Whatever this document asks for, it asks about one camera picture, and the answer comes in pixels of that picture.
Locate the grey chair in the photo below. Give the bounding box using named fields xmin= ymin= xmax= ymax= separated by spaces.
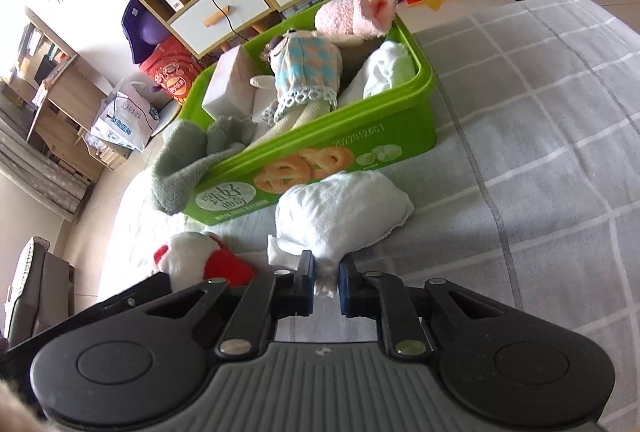
xmin=5 ymin=237 xmax=76 ymax=348

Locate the green plastic box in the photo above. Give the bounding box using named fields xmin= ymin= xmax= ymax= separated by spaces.
xmin=179 ymin=0 xmax=438 ymax=227

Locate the purple bag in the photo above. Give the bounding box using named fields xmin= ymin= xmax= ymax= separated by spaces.
xmin=121 ymin=0 xmax=171 ymax=62

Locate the white paper bag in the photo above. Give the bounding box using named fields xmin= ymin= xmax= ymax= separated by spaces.
xmin=90 ymin=82 xmax=161 ymax=153

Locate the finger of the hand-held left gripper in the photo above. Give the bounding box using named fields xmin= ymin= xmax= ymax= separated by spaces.
xmin=70 ymin=272 xmax=173 ymax=320

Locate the white snowman plush red scarf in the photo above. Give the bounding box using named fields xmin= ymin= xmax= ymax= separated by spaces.
xmin=152 ymin=231 xmax=257 ymax=295

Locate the white cloth bundle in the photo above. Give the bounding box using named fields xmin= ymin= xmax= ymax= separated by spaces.
xmin=266 ymin=172 xmax=416 ymax=299
xmin=340 ymin=40 xmax=418 ymax=105

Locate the wooden side desk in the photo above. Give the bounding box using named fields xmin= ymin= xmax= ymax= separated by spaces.
xmin=0 ymin=9 xmax=116 ymax=185

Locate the grey checkered blanket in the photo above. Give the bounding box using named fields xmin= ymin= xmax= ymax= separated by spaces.
xmin=100 ymin=0 xmax=640 ymax=413

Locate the red printed bag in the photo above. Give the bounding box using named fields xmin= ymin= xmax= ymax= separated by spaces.
xmin=139 ymin=36 xmax=208 ymax=106

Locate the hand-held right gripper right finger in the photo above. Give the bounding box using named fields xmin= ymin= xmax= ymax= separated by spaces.
xmin=338 ymin=257 xmax=508 ymax=359

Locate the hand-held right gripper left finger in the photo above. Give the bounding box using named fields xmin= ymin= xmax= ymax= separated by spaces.
xmin=142 ymin=250 xmax=317 ymax=359

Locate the white sponge block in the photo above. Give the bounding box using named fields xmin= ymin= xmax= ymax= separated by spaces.
xmin=252 ymin=86 xmax=282 ymax=123
xmin=201 ymin=46 xmax=257 ymax=119

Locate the doll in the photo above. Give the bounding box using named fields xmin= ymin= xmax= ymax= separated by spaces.
xmin=250 ymin=29 xmax=343 ymax=143

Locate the green towel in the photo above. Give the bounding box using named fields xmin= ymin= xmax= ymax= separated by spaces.
xmin=150 ymin=116 xmax=258 ymax=215

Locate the pink plush slipper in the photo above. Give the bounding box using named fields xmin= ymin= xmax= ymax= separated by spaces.
xmin=314 ymin=0 xmax=398 ymax=38

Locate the black cable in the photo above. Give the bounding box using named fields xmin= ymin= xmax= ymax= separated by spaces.
xmin=207 ymin=0 xmax=251 ymax=47

